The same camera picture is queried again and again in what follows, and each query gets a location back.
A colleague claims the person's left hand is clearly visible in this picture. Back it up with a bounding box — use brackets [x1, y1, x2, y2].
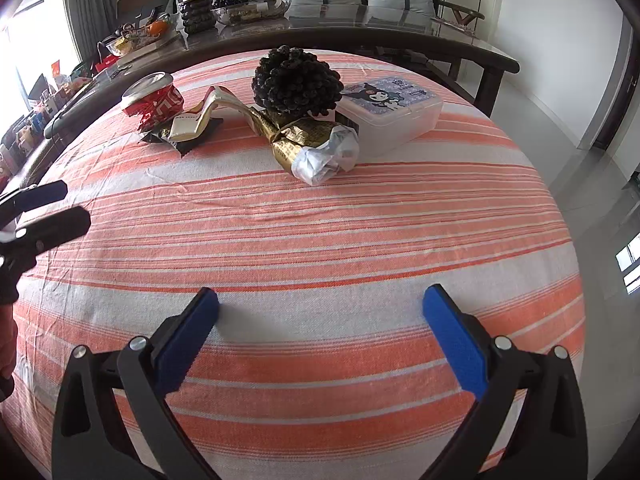
[0, 304, 19, 381]

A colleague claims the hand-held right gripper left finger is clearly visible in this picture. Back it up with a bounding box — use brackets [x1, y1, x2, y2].
[51, 287, 221, 480]

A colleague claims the orange striped tablecloth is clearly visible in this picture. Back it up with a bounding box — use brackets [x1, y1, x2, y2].
[0, 49, 587, 480]

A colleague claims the glass tray of grapes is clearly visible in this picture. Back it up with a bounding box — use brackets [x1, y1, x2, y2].
[211, 0, 294, 25]

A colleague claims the gold foil wrapper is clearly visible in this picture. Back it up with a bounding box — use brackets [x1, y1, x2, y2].
[250, 107, 347, 179]

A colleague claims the red soda can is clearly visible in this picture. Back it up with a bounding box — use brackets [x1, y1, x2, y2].
[122, 72, 184, 128]

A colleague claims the black foam fruit net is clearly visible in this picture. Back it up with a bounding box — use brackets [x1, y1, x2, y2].
[251, 46, 344, 117]

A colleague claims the white plastic wrapper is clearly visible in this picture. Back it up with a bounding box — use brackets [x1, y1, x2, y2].
[291, 124, 361, 186]

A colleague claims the wooden armchair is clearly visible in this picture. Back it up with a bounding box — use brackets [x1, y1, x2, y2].
[432, 0, 486, 29]

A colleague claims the grey curtain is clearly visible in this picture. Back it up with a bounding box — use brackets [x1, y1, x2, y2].
[60, 0, 121, 63]

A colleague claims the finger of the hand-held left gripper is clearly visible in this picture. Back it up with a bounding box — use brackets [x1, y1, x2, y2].
[0, 180, 69, 221]
[0, 206, 92, 257]

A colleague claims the white cartoon print box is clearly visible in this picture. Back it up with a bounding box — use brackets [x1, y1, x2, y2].
[336, 76, 444, 157]

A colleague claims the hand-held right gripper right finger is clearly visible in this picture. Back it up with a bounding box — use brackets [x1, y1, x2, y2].
[420, 284, 587, 480]

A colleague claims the dark snack wrapper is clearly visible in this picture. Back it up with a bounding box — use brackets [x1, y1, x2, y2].
[141, 119, 224, 157]

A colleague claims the glass fruit bowl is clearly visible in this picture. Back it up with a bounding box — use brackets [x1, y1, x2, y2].
[104, 17, 174, 57]

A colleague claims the dark wooden coffee table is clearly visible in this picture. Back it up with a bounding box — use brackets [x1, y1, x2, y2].
[44, 4, 521, 141]

